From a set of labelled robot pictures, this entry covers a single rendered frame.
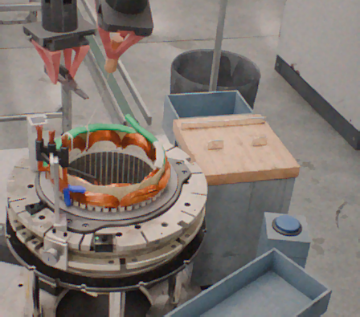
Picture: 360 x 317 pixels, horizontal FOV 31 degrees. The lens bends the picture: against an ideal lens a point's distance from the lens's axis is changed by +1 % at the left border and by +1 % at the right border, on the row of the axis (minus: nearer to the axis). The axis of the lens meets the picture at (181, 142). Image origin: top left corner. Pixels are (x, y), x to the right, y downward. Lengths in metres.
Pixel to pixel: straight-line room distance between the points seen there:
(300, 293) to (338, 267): 1.67
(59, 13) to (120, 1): 0.23
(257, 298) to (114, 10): 0.46
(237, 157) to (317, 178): 1.97
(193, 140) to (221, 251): 0.22
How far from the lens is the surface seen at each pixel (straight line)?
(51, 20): 1.05
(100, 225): 0.95
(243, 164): 1.18
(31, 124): 1.02
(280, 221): 1.09
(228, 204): 1.20
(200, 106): 1.42
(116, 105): 1.97
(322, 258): 2.69
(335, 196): 3.06
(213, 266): 1.29
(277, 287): 1.00
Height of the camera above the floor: 1.70
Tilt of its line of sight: 32 degrees down
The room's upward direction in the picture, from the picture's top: 6 degrees clockwise
